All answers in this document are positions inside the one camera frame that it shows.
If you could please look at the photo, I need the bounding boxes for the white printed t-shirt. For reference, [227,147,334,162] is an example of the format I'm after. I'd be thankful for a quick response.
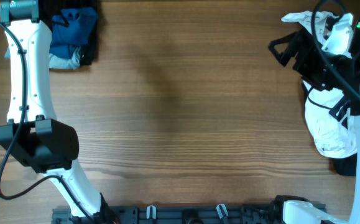
[280,11,359,159]

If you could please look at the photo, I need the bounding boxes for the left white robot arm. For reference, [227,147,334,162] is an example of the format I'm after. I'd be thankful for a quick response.
[0,1,119,223]

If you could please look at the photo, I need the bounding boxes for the black mounting rail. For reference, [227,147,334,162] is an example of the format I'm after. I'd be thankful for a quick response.
[51,202,326,224]

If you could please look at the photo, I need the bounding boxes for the folded black garment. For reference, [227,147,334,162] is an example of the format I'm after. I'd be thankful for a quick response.
[39,0,99,65]

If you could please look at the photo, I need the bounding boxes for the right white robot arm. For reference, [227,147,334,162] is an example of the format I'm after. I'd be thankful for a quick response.
[269,11,360,223]

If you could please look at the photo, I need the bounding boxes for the black garment under white shirt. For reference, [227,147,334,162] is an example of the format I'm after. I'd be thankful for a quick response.
[333,154,357,177]

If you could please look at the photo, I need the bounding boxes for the folded light blue jeans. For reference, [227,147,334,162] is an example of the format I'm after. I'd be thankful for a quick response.
[5,44,81,74]

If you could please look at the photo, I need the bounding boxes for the blue t-shirt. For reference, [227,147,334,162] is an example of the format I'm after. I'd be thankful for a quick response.
[50,7,98,59]

